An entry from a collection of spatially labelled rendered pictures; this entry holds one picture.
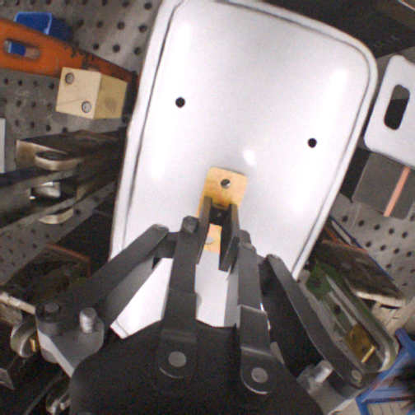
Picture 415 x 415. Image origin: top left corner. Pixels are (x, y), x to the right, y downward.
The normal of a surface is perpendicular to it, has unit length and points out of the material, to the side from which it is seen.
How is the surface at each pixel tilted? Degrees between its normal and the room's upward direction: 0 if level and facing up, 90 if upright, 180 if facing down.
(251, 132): 0
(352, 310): 78
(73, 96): 0
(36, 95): 0
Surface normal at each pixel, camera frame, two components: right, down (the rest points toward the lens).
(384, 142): -0.06, 0.34
